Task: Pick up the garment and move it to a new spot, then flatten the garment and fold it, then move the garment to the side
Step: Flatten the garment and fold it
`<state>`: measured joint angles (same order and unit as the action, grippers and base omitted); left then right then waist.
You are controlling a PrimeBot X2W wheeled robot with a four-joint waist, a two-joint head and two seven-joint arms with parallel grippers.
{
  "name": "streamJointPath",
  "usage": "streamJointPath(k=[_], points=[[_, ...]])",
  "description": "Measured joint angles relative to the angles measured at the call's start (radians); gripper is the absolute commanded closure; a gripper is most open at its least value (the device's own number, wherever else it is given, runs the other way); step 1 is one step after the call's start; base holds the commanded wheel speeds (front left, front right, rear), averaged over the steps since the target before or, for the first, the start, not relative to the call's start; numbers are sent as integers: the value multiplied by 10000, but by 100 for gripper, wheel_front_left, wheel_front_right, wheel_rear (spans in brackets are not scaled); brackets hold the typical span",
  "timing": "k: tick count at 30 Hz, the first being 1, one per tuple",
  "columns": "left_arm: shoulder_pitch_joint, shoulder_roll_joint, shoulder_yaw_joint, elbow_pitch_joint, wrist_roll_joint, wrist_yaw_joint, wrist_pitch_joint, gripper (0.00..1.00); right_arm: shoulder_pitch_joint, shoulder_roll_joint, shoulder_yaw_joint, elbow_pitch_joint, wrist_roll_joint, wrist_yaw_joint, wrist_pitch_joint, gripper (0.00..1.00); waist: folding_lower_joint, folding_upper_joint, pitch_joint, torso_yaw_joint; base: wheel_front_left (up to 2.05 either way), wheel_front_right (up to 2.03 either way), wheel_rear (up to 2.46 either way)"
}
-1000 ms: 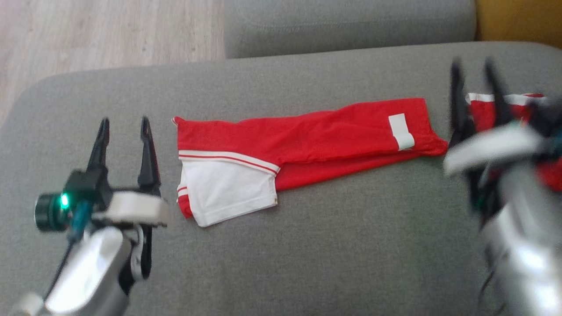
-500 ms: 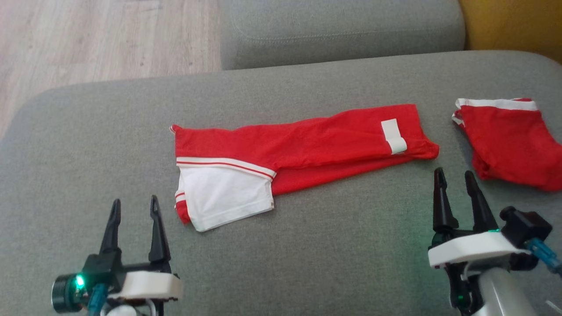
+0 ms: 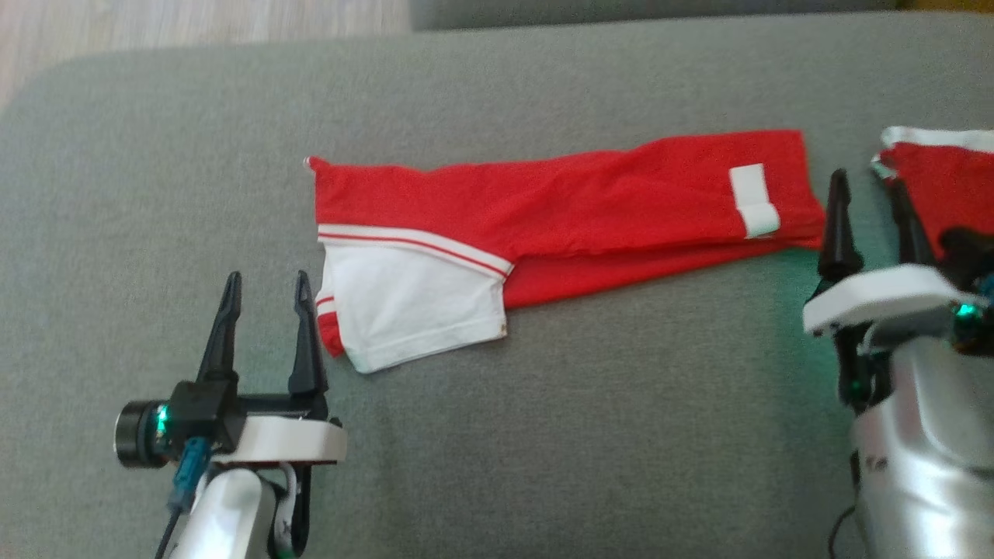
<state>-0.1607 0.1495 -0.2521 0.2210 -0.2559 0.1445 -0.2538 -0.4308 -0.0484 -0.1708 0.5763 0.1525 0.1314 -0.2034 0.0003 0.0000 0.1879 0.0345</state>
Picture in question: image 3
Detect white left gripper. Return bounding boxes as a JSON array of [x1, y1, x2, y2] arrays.
[[196, 269, 349, 467]]

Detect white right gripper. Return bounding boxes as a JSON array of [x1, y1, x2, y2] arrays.
[[801, 168, 965, 337]]

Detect red shorts with white trim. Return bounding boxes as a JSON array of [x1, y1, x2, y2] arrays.
[[870, 125, 994, 262]]

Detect red Bulls basketball jersey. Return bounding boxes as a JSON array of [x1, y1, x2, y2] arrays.
[[302, 128, 826, 376]]

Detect large grey sofa seat cushion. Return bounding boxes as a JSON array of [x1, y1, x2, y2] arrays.
[[0, 9, 994, 559]]

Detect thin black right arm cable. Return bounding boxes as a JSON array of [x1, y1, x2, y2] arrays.
[[826, 503, 860, 559]]

